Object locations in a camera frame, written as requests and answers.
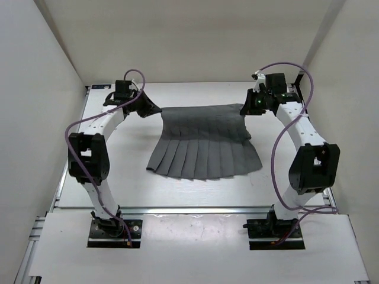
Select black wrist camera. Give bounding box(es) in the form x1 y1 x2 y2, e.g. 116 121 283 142
252 73 300 102
103 80 139 107

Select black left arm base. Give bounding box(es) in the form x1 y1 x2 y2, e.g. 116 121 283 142
87 211 143 249

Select aluminium left frame rail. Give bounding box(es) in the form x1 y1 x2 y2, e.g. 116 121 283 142
49 85 91 212

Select aluminium right frame rail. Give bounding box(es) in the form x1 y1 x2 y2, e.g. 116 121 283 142
288 83 340 214

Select grey pleated skirt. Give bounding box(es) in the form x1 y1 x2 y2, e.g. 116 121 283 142
146 104 262 180

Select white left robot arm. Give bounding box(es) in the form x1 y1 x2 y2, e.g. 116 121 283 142
65 90 162 237

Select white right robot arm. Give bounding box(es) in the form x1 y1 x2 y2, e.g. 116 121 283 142
240 89 341 237

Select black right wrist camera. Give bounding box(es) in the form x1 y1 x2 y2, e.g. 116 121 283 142
252 73 300 102

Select aluminium frame rail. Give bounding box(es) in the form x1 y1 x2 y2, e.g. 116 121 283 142
49 85 91 212
288 83 340 214

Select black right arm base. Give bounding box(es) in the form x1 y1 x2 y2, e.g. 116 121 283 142
243 209 306 250

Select blue left corner label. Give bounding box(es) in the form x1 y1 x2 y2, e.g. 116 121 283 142
91 84 111 89

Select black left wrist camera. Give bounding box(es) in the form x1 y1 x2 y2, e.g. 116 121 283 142
103 80 139 107

